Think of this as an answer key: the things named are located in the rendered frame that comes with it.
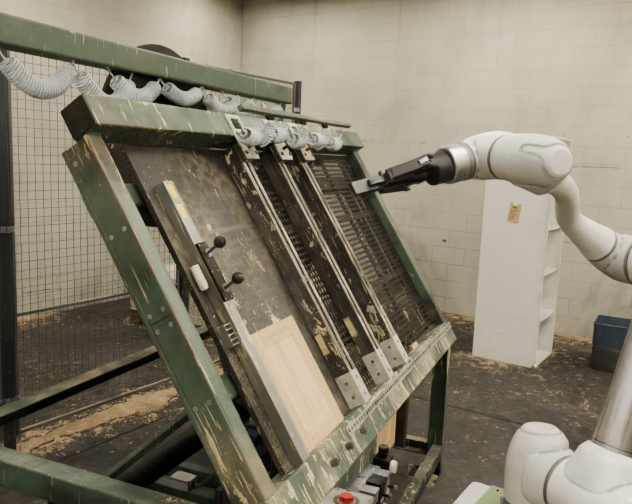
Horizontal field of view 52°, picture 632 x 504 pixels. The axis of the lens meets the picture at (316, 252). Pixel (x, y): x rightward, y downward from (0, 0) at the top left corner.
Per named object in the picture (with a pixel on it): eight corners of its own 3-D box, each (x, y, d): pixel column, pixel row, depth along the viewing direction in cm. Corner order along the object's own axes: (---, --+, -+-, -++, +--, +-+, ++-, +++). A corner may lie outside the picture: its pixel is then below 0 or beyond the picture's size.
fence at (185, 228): (292, 466, 193) (303, 462, 191) (154, 187, 201) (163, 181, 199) (299, 459, 197) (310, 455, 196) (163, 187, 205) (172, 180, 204)
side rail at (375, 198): (426, 330, 365) (443, 322, 361) (337, 160, 375) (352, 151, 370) (430, 327, 373) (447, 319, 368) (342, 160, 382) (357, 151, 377)
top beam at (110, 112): (73, 142, 179) (97, 123, 175) (58, 111, 180) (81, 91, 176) (350, 155, 380) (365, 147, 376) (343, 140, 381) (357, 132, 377)
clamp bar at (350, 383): (348, 411, 235) (404, 387, 226) (204, 128, 245) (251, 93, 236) (357, 402, 245) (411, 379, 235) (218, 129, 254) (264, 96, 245)
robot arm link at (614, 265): (592, 221, 180) (635, 225, 168) (627, 249, 188) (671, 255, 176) (573, 263, 179) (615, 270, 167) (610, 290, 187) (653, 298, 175)
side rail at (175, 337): (235, 513, 173) (266, 501, 168) (60, 153, 182) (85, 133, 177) (246, 502, 178) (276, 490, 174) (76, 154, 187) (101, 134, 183)
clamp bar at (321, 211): (390, 370, 284) (438, 348, 274) (268, 134, 294) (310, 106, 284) (397, 363, 293) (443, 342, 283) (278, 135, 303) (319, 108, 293)
